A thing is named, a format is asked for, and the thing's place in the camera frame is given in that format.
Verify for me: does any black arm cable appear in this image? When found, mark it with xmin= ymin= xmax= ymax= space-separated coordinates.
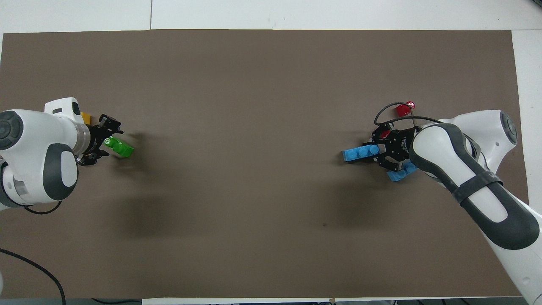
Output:
xmin=374 ymin=102 xmax=443 ymax=128
xmin=0 ymin=199 xmax=66 ymax=305

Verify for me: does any green two-stud toy block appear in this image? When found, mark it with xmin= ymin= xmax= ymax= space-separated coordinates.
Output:
xmin=104 ymin=136 xmax=135 ymax=160

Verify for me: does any blue three-stud toy block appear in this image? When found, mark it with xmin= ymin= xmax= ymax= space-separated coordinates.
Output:
xmin=386 ymin=162 xmax=418 ymax=183
xmin=342 ymin=144 xmax=382 ymax=164

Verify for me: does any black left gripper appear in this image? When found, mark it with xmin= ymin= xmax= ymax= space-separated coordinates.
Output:
xmin=78 ymin=114 xmax=123 ymax=166

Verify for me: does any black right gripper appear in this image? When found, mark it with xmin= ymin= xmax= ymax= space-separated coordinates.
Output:
xmin=373 ymin=124 xmax=418 ymax=171

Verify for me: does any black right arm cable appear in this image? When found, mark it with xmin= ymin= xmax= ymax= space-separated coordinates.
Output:
xmin=374 ymin=102 xmax=443 ymax=128

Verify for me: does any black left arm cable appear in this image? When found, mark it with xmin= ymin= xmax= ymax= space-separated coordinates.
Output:
xmin=0 ymin=199 xmax=66 ymax=305

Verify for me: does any brown table mat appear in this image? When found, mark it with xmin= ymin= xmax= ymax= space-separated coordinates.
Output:
xmin=0 ymin=29 xmax=528 ymax=299

